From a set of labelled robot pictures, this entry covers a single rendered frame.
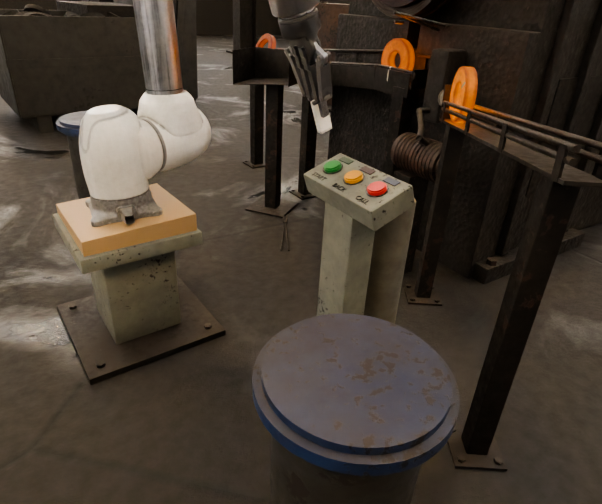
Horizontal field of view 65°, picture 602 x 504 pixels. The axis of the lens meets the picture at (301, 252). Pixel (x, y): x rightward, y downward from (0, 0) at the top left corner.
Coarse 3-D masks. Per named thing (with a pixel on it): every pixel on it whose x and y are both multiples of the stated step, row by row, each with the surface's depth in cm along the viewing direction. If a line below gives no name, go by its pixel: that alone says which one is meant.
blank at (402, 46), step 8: (392, 40) 177; (400, 40) 174; (384, 48) 182; (392, 48) 178; (400, 48) 175; (408, 48) 172; (384, 56) 183; (392, 56) 181; (400, 56) 176; (408, 56) 172; (384, 64) 184; (392, 64) 182; (400, 64) 177; (408, 64) 174
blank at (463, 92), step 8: (456, 72) 139; (464, 72) 131; (472, 72) 131; (456, 80) 138; (464, 80) 131; (472, 80) 130; (456, 88) 139; (464, 88) 130; (472, 88) 129; (456, 96) 140; (464, 96) 130; (472, 96) 130; (464, 104) 131; (472, 104) 131; (464, 112) 133; (456, 120) 137; (464, 120) 136
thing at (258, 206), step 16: (256, 48) 215; (272, 48) 212; (240, 64) 206; (256, 64) 218; (272, 64) 215; (288, 64) 212; (240, 80) 209; (256, 80) 211; (272, 80) 209; (288, 80) 195; (272, 96) 208; (272, 112) 211; (272, 128) 214; (272, 144) 218; (272, 160) 221; (272, 176) 225; (272, 192) 229; (256, 208) 232; (272, 208) 233; (288, 208) 233
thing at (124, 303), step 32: (160, 256) 133; (96, 288) 141; (128, 288) 131; (160, 288) 137; (64, 320) 146; (96, 320) 147; (128, 320) 136; (160, 320) 142; (192, 320) 149; (96, 352) 134; (128, 352) 135; (160, 352) 135
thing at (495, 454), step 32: (448, 128) 141; (448, 160) 145; (448, 192) 150; (544, 192) 82; (576, 192) 80; (544, 224) 83; (544, 256) 86; (416, 288) 170; (512, 288) 92; (544, 288) 89; (512, 320) 93; (512, 352) 96; (480, 384) 105; (480, 416) 105; (480, 448) 110
